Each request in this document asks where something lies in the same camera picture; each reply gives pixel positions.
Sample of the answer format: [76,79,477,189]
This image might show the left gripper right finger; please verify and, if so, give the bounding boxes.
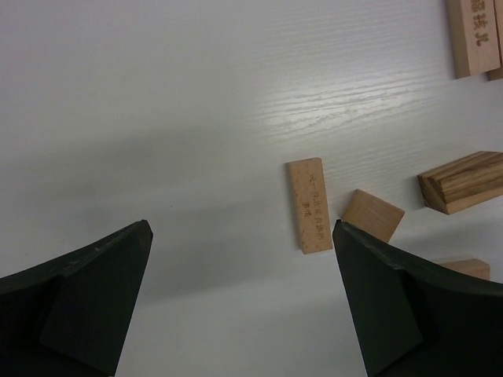
[332,220,502,376]

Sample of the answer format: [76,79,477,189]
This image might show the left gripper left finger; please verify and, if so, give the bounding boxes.
[1,220,153,376]

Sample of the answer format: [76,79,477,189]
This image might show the dark striped wood block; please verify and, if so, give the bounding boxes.
[417,151,502,214]

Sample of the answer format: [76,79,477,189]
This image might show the printed light wood block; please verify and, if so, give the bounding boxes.
[446,0,500,79]

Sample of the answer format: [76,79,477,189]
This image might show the lower flat wood block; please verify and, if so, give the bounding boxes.
[435,258,490,280]

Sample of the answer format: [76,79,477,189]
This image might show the tilted small wood block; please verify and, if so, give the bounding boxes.
[342,189,405,243]

